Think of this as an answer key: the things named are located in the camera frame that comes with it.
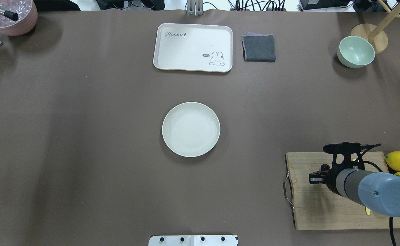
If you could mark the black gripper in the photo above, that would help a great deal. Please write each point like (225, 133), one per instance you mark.
(330, 178)

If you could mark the dark red cherry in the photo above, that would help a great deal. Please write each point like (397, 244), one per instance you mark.
(324, 168)

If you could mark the beige round plate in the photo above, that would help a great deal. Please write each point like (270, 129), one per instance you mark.
(191, 129)

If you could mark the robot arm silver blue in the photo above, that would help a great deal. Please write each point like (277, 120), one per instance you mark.
(378, 191)

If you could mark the cream rabbit tray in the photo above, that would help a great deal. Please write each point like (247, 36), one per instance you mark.
(193, 47)

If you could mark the bamboo cutting board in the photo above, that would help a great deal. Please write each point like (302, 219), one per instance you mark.
(314, 206)

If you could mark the mint green bowl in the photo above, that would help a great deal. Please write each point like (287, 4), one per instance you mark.
(355, 52)

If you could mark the grey folded cloth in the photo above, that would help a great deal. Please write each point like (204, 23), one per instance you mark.
(259, 47)

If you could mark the wooden cup stand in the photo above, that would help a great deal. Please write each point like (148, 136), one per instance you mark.
(375, 35)

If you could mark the pink bowl with ice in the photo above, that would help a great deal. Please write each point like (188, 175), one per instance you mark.
(17, 17)

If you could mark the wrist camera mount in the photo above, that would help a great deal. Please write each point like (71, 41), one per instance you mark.
(352, 154)

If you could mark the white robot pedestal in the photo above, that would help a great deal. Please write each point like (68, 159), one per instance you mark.
(193, 240)

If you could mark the aluminium frame post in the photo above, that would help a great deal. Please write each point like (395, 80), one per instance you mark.
(194, 7)

